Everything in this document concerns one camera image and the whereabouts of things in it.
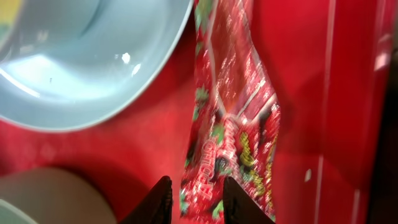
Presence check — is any red plastic tray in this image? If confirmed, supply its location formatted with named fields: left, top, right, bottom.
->
left=1, top=1, right=397, bottom=223

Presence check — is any green bowl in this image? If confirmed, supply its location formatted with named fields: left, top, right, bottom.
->
left=1, top=167, right=117, bottom=224

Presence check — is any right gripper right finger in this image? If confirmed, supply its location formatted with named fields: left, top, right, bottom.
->
left=223, top=177, right=275, bottom=224

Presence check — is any red snack wrapper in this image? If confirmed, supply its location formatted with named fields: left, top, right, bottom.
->
left=179, top=0, right=280, bottom=223

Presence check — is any yellow plastic cup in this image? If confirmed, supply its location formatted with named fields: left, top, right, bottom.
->
left=0, top=0, right=22, bottom=43

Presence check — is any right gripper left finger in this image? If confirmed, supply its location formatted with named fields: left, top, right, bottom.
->
left=119, top=175, right=173, bottom=224

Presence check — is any light blue plate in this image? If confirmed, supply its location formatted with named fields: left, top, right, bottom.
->
left=1, top=0, right=193, bottom=133

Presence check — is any black plastic tray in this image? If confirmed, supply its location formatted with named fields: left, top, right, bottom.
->
left=366, top=46, right=398, bottom=224

